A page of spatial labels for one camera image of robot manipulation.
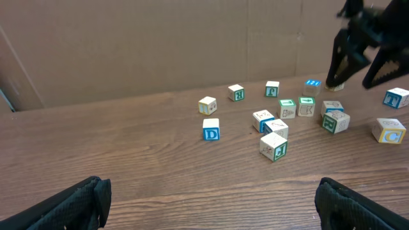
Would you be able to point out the block green F side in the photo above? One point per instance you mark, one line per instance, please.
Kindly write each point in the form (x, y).
(273, 146)

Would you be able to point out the block blue side centre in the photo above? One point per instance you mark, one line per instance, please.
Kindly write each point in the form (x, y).
(260, 118)

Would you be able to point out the block yellow C side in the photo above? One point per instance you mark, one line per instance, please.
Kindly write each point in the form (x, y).
(388, 130)

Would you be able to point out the blue top block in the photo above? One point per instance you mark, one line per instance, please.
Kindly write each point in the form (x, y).
(312, 88)

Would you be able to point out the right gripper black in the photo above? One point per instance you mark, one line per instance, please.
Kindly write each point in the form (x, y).
(387, 28)

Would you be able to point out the block green R number five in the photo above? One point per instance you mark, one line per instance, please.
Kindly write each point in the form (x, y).
(335, 121)

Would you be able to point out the green top L block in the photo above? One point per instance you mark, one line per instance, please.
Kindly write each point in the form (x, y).
(287, 108)

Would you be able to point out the block yellow O side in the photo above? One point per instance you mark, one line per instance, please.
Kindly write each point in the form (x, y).
(336, 88)

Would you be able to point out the block green R side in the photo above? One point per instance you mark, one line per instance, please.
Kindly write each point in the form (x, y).
(236, 92)

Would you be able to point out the block plain centre lower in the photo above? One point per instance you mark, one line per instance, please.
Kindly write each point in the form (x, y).
(276, 126)

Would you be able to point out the cardboard backdrop wall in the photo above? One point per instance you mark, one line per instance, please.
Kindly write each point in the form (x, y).
(56, 53)

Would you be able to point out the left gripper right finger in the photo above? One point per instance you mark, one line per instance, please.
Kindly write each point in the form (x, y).
(340, 207)

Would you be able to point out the block plain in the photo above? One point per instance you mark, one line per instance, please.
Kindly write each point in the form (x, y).
(276, 126)
(207, 105)

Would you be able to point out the umbrella block blue side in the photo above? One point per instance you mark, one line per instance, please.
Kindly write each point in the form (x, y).
(328, 106)

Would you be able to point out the block blue D side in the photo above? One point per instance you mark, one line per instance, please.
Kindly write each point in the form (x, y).
(211, 129)

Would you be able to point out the green top 4 block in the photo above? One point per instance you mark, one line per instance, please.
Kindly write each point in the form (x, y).
(306, 106)

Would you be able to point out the block green J side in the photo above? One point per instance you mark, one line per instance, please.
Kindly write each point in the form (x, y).
(272, 89)

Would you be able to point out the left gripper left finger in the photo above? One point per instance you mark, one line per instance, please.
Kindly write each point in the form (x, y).
(84, 205)

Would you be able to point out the block blue T side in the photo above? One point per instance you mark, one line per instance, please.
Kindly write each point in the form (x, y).
(396, 98)

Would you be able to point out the block top left plain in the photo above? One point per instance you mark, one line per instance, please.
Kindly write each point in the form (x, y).
(207, 105)

